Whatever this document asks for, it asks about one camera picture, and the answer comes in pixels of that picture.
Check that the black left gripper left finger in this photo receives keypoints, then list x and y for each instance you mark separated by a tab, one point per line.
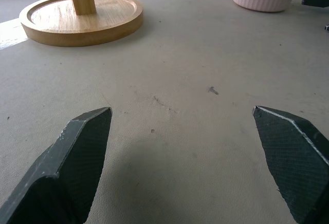
69	167

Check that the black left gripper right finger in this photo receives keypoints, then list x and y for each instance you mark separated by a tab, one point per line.
295	162

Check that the wooden mug stand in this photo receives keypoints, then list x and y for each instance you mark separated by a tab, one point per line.
82	19

